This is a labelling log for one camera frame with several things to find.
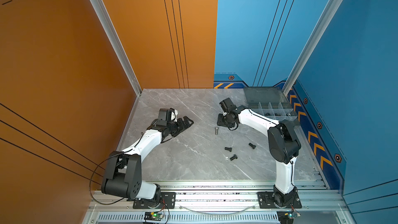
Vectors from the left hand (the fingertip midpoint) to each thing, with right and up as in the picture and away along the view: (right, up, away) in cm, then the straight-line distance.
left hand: (188, 123), depth 88 cm
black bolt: (+24, -15, +1) cm, 28 cm away
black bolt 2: (+25, -19, -2) cm, 32 cm away
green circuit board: (-13, -40, -18) cm, 46 cm away
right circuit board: (+46, -40, -18) cm, 64 cm away
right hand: (+18, -1, +8) cm, 19 cm away
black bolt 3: (+38, -13, +2) cm, 40 cm away
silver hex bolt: (+17, -4, +10) cm, 20 cm away
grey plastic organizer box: (+55, +13, +18) cm, 59 cm away
